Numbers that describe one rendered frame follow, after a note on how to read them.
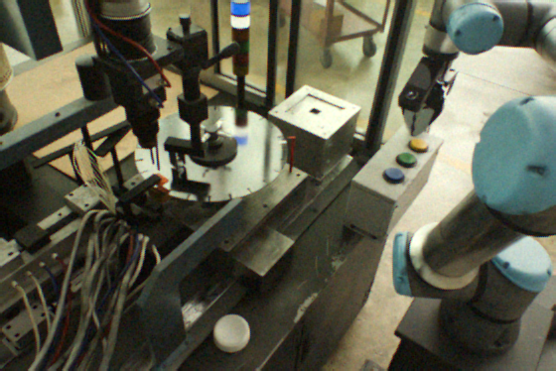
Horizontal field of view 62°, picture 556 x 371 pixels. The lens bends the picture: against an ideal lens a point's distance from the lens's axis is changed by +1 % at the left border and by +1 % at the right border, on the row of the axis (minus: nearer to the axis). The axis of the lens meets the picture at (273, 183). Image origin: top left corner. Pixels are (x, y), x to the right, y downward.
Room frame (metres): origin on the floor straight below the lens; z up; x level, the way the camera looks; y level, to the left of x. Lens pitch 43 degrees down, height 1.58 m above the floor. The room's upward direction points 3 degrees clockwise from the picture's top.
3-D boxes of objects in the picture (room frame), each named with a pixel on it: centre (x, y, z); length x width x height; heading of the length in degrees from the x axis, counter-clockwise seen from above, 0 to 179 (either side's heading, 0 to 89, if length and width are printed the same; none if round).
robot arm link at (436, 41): (0.86, -0.31, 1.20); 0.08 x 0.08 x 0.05
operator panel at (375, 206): (0.86, -0.30, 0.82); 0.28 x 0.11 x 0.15; 146
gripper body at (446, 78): (0.87, -0.32, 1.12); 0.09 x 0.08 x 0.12; 146
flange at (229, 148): (0.79, 0.14, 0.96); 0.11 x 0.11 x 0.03
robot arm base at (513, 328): (0.53, -0.43, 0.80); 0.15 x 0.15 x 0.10
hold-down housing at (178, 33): (0.71, 0.16, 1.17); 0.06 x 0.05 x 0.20; 137
